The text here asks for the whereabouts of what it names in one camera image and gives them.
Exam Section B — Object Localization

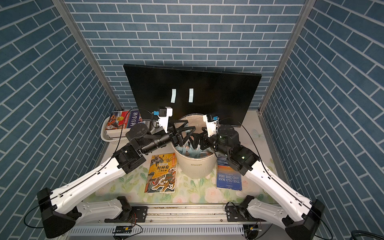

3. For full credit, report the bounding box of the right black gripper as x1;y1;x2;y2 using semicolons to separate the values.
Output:
188;127;231;159

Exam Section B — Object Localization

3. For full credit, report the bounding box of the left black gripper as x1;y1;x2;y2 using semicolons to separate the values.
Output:
139;119;193;155

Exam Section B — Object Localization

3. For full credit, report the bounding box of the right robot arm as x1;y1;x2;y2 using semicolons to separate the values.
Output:
187;125;325;240

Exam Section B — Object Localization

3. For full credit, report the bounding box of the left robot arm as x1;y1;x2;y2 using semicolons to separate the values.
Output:
37;121;196;239

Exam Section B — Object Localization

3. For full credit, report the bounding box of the pile of discarded sticky notes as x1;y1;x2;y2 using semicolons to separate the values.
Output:
175;145;214;159

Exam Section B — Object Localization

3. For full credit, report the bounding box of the pale sticky note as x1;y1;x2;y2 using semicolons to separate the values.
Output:
189;89;194;103
171;89;177;104

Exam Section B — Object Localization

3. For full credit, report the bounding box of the black computer monitor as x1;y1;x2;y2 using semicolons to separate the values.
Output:
123;64;262;126

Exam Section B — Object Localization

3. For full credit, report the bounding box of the white lined trash bin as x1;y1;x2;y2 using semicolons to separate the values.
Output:
173;114;217;179

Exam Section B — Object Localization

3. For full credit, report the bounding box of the blue sea cover book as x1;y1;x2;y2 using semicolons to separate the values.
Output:
217;155;242;191

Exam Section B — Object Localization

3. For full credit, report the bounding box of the yellow illustrated book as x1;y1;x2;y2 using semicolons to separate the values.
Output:
145;153;178;194

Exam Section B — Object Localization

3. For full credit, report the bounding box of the red blue encyclopedia book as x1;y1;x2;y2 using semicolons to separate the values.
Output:
105;110;144;138

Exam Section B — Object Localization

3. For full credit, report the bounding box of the white plastic basket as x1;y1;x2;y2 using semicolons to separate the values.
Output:
101;118;130;142

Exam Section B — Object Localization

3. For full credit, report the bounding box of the floral table mat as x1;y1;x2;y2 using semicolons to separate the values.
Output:
88;161;275;204

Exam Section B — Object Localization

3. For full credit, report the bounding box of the small green circuit board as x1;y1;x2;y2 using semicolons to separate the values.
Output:
113;226;133;235

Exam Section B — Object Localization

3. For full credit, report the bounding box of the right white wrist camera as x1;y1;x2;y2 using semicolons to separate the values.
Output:
203;114;219;138

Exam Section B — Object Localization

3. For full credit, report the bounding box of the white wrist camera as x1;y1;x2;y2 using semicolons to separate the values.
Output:
203;114;219;138
154;107;173;133

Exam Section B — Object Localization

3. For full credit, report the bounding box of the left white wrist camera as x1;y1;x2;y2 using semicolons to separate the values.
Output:
154;107;173;133

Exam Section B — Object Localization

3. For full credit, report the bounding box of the aluminium mounting rail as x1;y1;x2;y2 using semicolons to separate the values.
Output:
58;204;292;240

